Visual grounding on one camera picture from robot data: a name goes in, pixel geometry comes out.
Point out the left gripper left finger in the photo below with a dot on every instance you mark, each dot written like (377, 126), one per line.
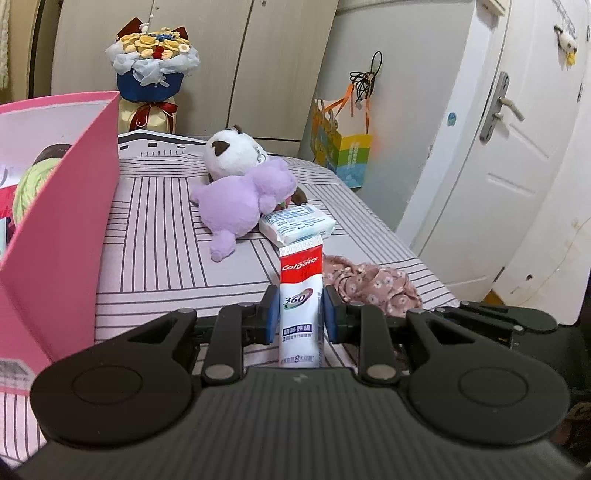
(233, 328)

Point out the small plush door hanger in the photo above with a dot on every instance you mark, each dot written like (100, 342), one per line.
(568, 44)

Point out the striped pink bed sheet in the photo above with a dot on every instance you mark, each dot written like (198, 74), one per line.
(155, 259)

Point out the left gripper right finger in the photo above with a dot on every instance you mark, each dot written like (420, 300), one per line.
(364, 326)

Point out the green yarn ball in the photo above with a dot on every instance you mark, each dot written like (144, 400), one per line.
(34, 179)

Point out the Colgate toothpaste tube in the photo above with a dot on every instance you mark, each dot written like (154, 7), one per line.
(300, 304)

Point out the white tissue pack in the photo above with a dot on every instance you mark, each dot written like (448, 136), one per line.
(296, 223)

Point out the colourful paper gift bag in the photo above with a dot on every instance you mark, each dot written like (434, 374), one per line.
(340, 136)

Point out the pink storage box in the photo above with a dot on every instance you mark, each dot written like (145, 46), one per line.
(50, 270)

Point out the silver door handle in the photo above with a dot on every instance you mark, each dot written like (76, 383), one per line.
(499, 100)

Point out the white door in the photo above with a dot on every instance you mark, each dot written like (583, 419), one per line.
(494, 191)

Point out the flower bouquet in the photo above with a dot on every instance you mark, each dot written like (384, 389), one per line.
(150, 66)

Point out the pink floral scrunchie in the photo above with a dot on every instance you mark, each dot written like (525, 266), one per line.
(385, 287)

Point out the purple plush toy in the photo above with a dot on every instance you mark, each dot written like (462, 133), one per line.
(231, 207)

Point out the white panda plush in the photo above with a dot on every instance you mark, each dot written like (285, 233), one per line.
(233, 152)

